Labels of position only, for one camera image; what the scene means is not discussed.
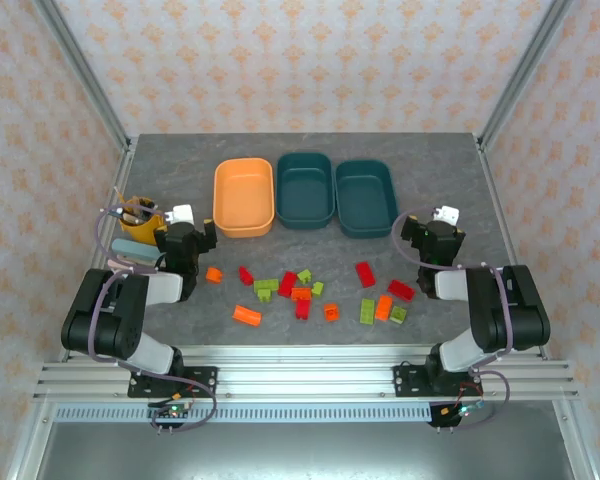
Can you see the small red lego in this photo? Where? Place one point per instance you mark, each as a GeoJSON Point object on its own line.
{"type": "Point", "coordinates": [245, 276]}

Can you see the left circuit board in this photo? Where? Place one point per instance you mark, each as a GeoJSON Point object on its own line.
{"type": "Point", "coordinates": [172, 411]}

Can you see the green square lego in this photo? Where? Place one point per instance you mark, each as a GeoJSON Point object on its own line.
{"type": "Point", "coordinates": [398, 314]}

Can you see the green lego brick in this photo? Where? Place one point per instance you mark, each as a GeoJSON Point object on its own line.
{"type": "Point", "coordinates": [367, 311]}
{"type": "Point", "coordinates": [266, 285]}

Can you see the red lego piece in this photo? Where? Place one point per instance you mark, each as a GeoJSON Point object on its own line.
{"type": "Point", "coordinates": [303, 309]}

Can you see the aluminium front rail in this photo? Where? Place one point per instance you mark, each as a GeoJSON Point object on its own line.
{"type": "Point", "coordinates": [305, 372]}

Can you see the black silver pen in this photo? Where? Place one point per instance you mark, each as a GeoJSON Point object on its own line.
{"type": "Point", "coordinates": [124, 214]}

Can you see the orange plastic container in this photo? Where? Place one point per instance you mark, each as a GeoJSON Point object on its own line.
{"type": "Point", "coordinates": [243, 197]}

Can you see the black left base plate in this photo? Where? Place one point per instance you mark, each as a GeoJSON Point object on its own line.
{"type": "Point", "coordinates": [200, 380]}

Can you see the right circuit board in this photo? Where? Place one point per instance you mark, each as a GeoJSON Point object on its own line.
{"type": "Point", "coordinates": [462, 411]}

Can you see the circuit board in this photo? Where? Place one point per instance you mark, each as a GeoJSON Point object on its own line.
{"type": "Point", "coordinates": [462, 411]}
{"type": "Point", "coordinates": [172, 411]}

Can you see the long red lego brick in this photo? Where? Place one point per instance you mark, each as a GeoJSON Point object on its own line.
{"type": "Point", "coordinates": [287, 284]}

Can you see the blue grey eraser block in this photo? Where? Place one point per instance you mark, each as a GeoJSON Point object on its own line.
{"type": "Point", "coordinates": [135, 249]}

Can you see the aluminium side rail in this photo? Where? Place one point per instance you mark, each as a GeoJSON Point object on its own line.
{"type": "Point", "coordinates": [497, 200]}
{"type": "Point", "coordinates": [124, 170]}

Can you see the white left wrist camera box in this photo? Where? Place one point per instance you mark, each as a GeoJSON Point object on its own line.
{"type": "Point", "coordinates": [182, 214]}

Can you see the grey metal panel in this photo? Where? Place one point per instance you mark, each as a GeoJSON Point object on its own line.
{"type": "Point", "coordinates": [305, 455]}

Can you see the yellow pencil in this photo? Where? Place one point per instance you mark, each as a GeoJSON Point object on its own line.
{"type": "Point", "coordinates": [121, 196]}

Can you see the small orange arch lego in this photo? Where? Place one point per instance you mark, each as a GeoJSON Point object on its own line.
{"type": "Point", "coordinates": [213, 274]}

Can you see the black marker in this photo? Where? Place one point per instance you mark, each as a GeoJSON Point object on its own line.
{"type": "Point", "coordinates": [149, 205]}

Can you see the yellow pen cup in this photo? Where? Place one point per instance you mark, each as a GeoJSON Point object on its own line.
{"type": "Point", "coordinates": [139, 231]}

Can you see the orange lego brick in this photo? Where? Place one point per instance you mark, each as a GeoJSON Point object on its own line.
{"type": "Point", "coordinates": [301, 293]}
{"type": "Point", "coordinates": [383, 307]}

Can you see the teal plastic container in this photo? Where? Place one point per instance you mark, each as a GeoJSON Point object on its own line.
{"type": "Point", "coordinates": [366, 200]}
{"type": "Point", "coordinates": [305, 192]}

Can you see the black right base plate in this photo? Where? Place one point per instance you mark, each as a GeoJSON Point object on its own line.
{"type": "Point", "coordinates": [410, 380]}

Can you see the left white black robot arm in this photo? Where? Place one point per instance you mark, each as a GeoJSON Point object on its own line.
{"type": "Point", "coordinates": [105, 320]}

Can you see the small green lego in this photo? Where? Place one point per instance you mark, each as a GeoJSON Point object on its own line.
{"type": "Point", "coordinates": [318, 288]}
{"type": "Point", "coordinates": [304, 275]}
{"type": "Point", "coordinates": [264, 296]}

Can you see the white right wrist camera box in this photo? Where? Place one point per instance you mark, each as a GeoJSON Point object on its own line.
{"type": "Point", "coordinates": [448, 214]}

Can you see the pink flat block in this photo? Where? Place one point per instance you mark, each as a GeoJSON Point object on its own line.
{"type": "Point", "coordinates": [130, 264]}

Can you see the brown wooden stick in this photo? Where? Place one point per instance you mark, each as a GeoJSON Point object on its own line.
{"type": "Point", "coordinates": [136, 206]}

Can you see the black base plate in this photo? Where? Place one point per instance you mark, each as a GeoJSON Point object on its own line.
{"type": "Point", "coordinates": [410, 380]}
{"type": "Point", "coordinates": [200, 380]}

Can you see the aluminium frame post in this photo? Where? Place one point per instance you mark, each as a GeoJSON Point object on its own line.
{"type": "Point", "coordinates": [577, 445]}
{"type": "Point", "coordinates": [80, 75]}
{"type": "Point", "coordinates": [525, 75]}
{"type": "Point", "coordinates": [25, 450]}

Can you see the orange curved lego piece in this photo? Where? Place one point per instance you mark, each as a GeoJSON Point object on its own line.
{"type": "Point", "coordinates": [247, 315]}

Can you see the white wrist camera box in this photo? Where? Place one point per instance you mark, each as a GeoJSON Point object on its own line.
{"type": "Point", "coordinates": [182, 214]}
{"type": "Point", "coordinates": [448, 214]}

